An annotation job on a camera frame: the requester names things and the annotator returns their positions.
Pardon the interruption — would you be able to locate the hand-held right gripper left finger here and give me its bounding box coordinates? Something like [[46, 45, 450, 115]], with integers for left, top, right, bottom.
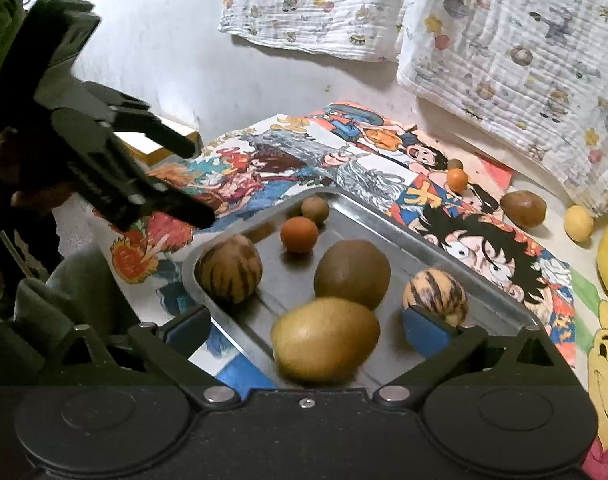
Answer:
[[36, 305, 237, 409]]

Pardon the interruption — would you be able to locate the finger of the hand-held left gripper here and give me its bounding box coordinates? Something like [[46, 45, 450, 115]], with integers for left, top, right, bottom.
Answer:
[[84, 82, 201, 160], [129, 176, 217, 234]]

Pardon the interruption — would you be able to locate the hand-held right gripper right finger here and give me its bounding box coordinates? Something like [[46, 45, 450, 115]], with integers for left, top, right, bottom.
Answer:
[[373, 305, 577, 409]]

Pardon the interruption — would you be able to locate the striped pepino melon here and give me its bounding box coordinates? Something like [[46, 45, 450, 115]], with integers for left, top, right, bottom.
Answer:
[[402, 268, 468, 328], [196, 233, 263, 305]]

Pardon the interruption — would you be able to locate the brown kiwi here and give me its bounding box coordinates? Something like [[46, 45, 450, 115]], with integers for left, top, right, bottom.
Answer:
[[313, 239, 392, 311]]

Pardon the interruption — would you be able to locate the yellow-green pear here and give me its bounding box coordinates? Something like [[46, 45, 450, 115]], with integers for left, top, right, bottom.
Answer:
[[271, 296, 381, 386]]

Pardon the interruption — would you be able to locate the metal tray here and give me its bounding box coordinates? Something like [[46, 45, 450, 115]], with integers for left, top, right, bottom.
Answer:
[[181, 185, 542, 391]]

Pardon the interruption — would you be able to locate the small brown-green fruit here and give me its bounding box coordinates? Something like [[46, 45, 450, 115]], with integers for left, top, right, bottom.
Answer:
[[301, 196, 330, 225]]

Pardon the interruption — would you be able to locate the yellow lemon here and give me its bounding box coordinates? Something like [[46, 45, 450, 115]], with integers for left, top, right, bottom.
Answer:
[[564, 205, 595, 242]]

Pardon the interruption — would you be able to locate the person's left hand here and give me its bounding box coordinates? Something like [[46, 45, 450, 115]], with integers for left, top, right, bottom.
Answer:
[[0, 127, 82, 209]]

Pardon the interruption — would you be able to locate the white box with gold trim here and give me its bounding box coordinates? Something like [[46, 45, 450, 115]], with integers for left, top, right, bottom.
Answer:
[[113, 116, 202, 166]]

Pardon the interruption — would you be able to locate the person's grey clothing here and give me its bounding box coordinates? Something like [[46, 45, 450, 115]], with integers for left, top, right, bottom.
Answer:
[[14, 247, 142, 376]]

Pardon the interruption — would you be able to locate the red paper sheet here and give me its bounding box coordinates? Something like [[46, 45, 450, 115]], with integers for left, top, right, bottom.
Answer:
[[476, 152, 515, 196]]

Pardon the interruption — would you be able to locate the printed muslin cloth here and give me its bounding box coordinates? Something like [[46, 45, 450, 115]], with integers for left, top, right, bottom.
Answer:
[[219, 0, 419, 63], [396, 0, 608, 218]]

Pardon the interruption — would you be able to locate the cartoon characters drawing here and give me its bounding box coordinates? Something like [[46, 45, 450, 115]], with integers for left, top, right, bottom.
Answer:
[[279, 101, 464, 173]]

